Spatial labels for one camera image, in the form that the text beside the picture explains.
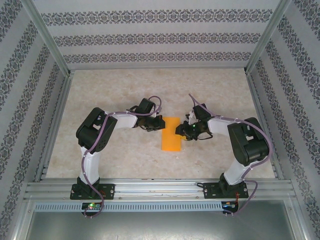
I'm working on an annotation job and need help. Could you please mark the small circuit board with LED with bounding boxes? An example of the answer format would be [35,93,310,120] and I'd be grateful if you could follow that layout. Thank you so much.
[222,200,240,210]
[81,201,102,211]

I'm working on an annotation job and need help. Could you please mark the aluminium frame post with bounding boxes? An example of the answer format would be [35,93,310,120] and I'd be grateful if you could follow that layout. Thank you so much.
[243,0,293,74]
[21,0,75,76]

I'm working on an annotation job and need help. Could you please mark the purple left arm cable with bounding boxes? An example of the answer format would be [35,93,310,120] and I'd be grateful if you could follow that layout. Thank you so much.
[81,94,165,220]

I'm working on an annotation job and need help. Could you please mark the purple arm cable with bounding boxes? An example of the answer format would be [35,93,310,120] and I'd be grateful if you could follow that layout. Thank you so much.
[187,93,273,218]
[81,94,165,220]

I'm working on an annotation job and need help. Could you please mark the orange cloth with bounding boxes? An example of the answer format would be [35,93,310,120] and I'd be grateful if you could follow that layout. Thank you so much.
[161,116,182,152]

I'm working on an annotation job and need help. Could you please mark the aluminium side rail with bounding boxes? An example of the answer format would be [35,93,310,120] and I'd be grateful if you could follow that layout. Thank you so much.
[246,72,285,180]
[34,71,76,182]

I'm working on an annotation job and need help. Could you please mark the slotted grey cable duct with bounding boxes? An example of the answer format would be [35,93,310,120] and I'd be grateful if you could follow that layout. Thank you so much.
[33,201,223,213]

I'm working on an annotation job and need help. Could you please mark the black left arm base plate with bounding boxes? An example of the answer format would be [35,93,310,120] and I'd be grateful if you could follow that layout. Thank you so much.
[70,183,116,201]

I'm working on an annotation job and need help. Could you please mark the grey metal sheet panel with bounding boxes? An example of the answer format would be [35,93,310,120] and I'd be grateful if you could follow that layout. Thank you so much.
[24,211,307,240]

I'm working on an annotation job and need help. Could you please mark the aluminium mounting rail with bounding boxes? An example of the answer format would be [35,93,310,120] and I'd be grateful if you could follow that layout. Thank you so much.
[23,177,296,201]

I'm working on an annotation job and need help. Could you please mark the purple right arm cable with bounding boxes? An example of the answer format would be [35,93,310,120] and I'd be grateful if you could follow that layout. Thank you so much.
[187,93,273,218]

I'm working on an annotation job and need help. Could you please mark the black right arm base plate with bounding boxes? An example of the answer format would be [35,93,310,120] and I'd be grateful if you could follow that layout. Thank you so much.
[203,181,248,200]

